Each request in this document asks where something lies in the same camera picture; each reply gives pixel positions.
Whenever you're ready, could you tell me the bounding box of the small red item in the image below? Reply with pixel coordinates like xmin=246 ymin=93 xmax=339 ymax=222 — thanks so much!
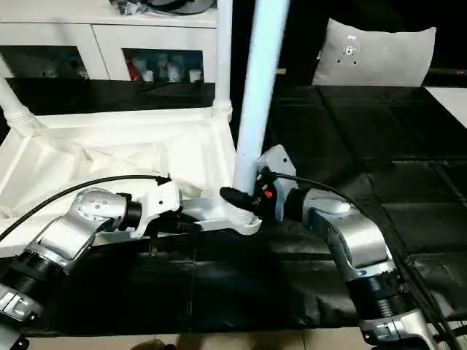
xmin=127 ymin=58 xmax=142 ymax=81

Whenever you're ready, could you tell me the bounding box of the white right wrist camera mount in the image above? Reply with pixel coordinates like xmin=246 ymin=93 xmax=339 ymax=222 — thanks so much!
xmin=255 ymin=144 xmax=298 ymax=222

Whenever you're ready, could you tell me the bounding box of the grey pillow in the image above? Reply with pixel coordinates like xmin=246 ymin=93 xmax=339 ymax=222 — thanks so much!
xmin=312 ymin=17 xmax=438 ymax=88

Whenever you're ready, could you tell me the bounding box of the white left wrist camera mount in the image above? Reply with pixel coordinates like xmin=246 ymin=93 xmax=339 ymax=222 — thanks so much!
xmin=127 ymin=180 xmax=183 ymax=240

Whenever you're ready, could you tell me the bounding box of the black padded mat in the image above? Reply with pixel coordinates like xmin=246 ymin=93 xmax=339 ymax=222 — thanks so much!
xmin=0 ymin=76 xmax=467 ymax=338

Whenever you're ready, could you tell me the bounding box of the dark round object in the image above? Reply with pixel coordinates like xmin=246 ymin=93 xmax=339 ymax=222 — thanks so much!
xmin=147 ymin=0 xmax=215 ymax=15

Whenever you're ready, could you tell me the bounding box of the white plastic table leg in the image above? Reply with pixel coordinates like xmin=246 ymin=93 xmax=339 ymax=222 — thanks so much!
xmin=212 ymin=0 xmax=234 ymax=123
xmin=232 ymin=0 xmax=293 ymax=196
xmin=0 ymin=54 xmax=37 ymax=128

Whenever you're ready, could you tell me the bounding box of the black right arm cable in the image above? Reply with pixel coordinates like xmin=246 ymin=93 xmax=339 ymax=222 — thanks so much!
xmin=268 ymin=170 xmax=464 ymax=350

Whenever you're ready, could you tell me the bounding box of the white plastic table top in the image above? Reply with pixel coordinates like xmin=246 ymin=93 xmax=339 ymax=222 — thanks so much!
xmin=0 ymin=105 xmax=263 ymax=260

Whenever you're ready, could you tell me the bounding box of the white flat board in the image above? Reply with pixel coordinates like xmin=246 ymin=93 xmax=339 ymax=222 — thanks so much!
xmin=425 ymin=86 xmax=467 ymax=131

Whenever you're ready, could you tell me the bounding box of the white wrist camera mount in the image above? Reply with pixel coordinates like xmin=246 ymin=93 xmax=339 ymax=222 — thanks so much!
xmin=255 ymin=144 xmax=298 ymax=222
xmin=127 ymin=180 xmax=183 ymax=240

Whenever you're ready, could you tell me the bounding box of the white cabinet with glass doors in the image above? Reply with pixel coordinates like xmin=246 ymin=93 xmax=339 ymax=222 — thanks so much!
xmin=0 ymin=0 xmax=220 ymax=83

